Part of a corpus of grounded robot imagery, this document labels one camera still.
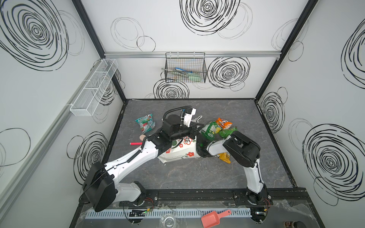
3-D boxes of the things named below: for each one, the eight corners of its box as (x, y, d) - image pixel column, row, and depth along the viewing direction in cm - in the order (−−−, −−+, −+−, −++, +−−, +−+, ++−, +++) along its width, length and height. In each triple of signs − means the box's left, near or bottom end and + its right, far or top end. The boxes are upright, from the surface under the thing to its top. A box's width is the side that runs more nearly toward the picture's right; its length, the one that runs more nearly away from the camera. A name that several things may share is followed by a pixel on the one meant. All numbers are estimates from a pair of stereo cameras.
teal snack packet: (140, 135, 100) (138, 131, 96) (136, 122, 107) (134, 117, 103) (157, 129, 103) (156, 125, 99) (152, 117, 111) (151, 112, 107)
